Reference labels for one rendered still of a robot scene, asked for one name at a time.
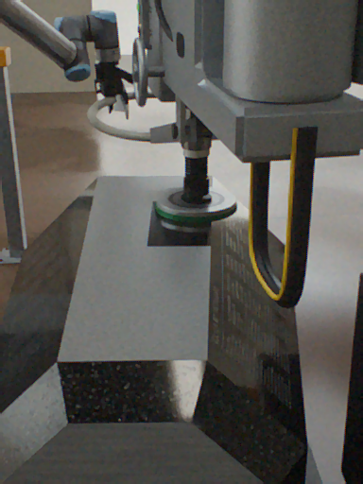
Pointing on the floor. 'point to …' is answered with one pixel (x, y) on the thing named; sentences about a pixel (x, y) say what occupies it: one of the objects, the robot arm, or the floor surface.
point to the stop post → (9, 172)
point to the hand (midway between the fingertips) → (120, 114)
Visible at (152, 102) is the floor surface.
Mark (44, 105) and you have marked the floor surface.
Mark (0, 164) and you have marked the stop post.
